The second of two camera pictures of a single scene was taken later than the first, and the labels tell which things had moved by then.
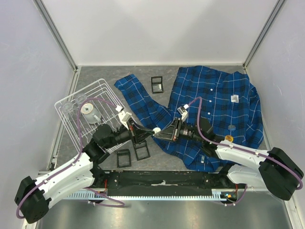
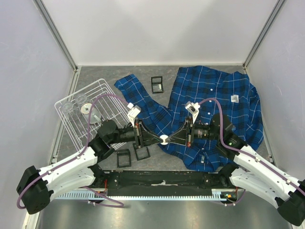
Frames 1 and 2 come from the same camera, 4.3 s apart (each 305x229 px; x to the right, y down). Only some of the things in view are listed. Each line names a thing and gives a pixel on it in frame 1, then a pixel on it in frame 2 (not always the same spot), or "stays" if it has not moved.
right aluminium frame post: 277,9 stays
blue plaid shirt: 229,101 stays
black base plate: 131,180 stays
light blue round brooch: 156,130 → 164,137
